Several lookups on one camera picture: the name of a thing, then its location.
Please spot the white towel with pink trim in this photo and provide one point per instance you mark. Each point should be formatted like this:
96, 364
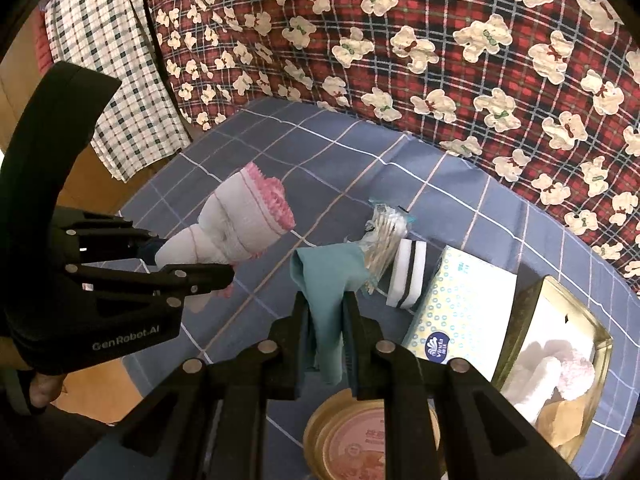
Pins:
235, 220

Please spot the rectangular gold tin box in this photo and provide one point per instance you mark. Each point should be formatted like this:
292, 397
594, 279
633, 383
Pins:
510, 340

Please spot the clear plastic bag pink contents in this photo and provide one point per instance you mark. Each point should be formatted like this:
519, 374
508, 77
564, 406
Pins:
575, 372

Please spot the person's left hand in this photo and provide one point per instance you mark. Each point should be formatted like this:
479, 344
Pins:
47, 390

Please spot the red plaid bear-print blanket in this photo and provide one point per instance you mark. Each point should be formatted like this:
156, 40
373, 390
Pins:
400, 85

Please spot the white sponge with black stripe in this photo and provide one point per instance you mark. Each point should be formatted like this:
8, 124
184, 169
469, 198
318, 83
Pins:
407, 275

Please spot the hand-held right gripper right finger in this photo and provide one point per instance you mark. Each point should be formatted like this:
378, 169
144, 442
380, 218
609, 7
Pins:
350, 355

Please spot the round gold tin lid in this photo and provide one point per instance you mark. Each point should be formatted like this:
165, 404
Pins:
350, 440

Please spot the beige fuzzy cloth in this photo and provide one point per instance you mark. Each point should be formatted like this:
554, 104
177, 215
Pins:
565, 420

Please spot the blue checked bed sheet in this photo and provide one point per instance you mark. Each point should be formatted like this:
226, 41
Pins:
325, 160

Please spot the clear bag of cotton swabs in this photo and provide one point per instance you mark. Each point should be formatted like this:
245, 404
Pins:
387, 232

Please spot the green white checked cloth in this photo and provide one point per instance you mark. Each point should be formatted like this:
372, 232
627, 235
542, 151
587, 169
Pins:
100, 35

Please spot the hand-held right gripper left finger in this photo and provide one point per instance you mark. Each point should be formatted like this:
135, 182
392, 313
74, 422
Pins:
305, 350

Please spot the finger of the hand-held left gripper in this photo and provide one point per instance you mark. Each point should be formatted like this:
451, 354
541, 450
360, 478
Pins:
190, 277
110, 240

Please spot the teal cloth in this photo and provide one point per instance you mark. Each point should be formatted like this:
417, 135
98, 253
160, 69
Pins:
325, 285

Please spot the patterned tissue box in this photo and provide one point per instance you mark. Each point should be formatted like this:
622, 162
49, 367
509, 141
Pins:
460, 305

